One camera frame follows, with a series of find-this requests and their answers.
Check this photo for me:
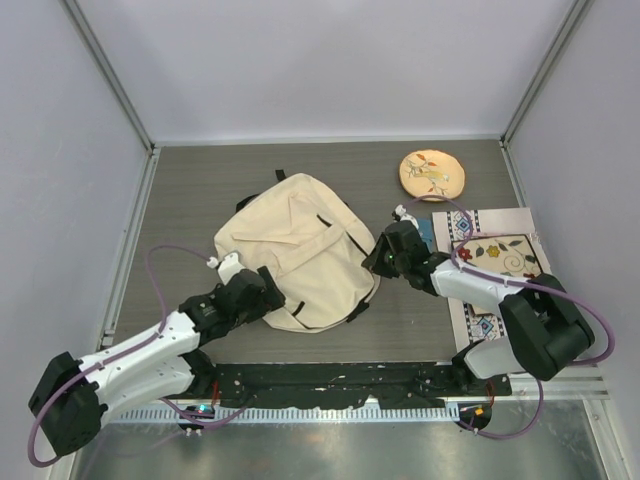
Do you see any cream canvas backpack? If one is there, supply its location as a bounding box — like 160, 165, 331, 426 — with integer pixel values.
213, 170, 380, 334

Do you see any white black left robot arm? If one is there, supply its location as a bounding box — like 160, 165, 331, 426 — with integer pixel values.
28, 267, 285, 458

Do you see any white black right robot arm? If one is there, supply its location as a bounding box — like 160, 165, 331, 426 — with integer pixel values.
362, 220, 595, 395

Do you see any small blue wallet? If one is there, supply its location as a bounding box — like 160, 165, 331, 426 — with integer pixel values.
417, 218, 435, 252

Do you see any round bird pattern plate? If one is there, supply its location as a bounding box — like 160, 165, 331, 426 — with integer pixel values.
399, 149, 466, 199

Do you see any patterned white placemat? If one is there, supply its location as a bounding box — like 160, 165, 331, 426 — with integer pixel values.
432, 208, 550, 350

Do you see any square flower pattern plate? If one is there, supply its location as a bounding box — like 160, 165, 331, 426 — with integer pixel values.
452, 234, 550, 279

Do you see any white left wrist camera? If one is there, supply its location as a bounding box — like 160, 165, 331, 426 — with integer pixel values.
206, 251, 245, 285

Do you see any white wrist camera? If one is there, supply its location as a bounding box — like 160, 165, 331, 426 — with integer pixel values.
392, 204, 419, 229
206, 251, 245, 285

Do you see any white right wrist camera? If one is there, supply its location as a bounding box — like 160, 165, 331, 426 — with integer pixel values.
392, 204, 419, 229

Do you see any white slotted cable duct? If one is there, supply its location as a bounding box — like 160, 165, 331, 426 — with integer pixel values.
113, 401, 459, 425

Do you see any black mounting base plate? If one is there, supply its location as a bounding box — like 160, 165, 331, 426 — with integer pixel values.
170, 362, 512, 410

